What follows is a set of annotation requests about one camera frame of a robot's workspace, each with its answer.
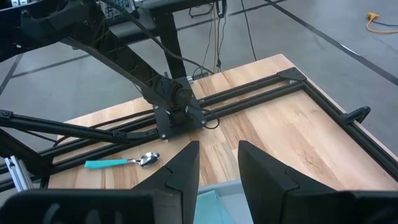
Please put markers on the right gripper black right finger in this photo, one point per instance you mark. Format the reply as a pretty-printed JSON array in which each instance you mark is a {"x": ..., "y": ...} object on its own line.
[{"x": 264, "y": 186}]

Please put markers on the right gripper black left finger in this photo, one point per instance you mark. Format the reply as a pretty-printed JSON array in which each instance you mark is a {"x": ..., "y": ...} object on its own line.
[{"x": 186, "y": 186}]

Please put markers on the teal cloth napkin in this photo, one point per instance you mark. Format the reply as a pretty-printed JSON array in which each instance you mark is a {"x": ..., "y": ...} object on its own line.
[{"x": 208, "y": 208}]

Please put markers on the grey plastic tray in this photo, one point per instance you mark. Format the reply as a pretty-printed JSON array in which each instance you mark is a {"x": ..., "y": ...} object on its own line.
[{"x": 233, "y": 211}]

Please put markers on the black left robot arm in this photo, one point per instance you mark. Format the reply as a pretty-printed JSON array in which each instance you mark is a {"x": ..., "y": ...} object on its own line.
[{"x": 124, "y": 59}]

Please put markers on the black hook clip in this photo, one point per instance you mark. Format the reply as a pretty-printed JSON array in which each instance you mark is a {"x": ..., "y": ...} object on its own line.
[{"x": 357, "y": 114}]

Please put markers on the silver aluminium extrusion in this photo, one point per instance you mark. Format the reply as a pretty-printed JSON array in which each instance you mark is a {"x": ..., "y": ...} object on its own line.
[{"x": 18, "y": 174}]

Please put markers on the white printed box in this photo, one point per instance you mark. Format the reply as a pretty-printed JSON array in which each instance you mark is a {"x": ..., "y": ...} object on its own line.
[{"x": 118, "y": 11}]

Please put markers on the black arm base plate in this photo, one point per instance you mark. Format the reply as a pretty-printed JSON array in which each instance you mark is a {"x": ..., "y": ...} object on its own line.
[{"x": 164, "y": 124}]

